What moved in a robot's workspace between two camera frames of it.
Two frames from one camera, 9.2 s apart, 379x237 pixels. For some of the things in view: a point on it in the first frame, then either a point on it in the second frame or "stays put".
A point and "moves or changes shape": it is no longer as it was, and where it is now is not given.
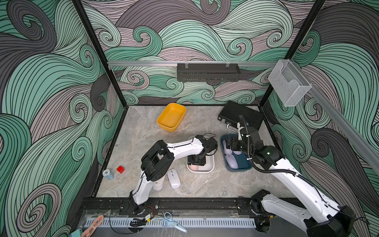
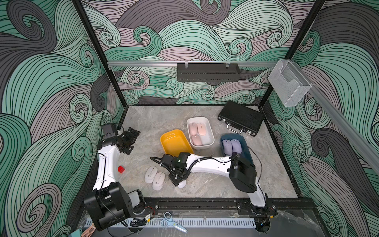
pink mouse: [193, 167] moves or changes shape
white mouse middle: [158, 185] stays put
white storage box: [209, 167] moves or changes shape
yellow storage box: [171, 116] moves or changes shape
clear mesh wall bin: [290, 85] stays put
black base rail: [176, 206] stays put
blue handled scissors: [168, 220] stays put
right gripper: [234, 140] to [175, 181]
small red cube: [120, 169] stays put
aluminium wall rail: [176, 62] stays put
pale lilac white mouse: [173, 178] moves or changes shape
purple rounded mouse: [226, 151] stays put
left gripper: [190, 162] to [133, 133]
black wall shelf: [208, 72] stays put
